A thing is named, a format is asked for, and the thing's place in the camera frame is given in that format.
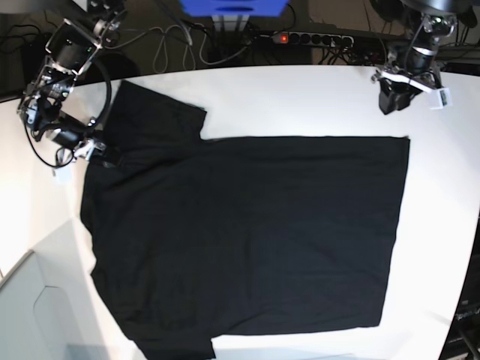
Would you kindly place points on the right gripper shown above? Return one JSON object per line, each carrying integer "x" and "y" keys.
{"x": 97, "y": 152}

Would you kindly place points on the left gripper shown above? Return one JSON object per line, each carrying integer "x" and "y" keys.
{"x": 395, "y": 96}

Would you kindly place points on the black T-shirt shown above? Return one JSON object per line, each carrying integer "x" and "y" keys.
{"x": 194, "y": 239}

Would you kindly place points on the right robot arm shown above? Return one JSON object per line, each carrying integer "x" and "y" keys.
{"x": 72, "y": 49}

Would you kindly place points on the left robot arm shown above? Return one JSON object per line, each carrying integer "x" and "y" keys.
{"x": 410, "y": 65}

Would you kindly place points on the black power strip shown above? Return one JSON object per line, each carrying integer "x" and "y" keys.
{"x": 313, "y": 39}

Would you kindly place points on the blue box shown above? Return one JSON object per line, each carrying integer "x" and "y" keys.
{"x": 205, "y": 8}

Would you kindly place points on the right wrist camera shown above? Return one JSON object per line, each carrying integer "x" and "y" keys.
{"x": 63, "y": 175}

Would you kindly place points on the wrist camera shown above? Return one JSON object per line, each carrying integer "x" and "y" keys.
{"x": 63, "y": 175}
{"x": 439, "y": 98}

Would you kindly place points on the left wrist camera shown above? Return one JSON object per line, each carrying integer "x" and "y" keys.
{"x": 439, "y": 98}

